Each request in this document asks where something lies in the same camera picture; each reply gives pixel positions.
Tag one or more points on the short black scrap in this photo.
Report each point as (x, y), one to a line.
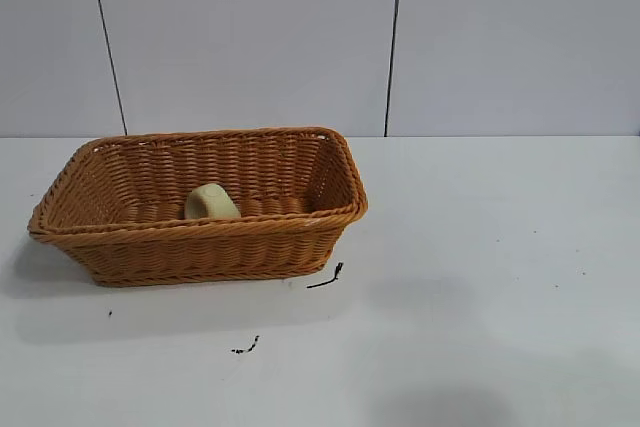
(247, 347)

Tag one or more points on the long black scrap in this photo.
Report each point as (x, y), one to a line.
(327, 281)

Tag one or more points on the brown woven wicker basket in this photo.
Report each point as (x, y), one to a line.
(200, 247)

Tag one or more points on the pale yellow round pastry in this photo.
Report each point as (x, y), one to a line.
(211, 204)

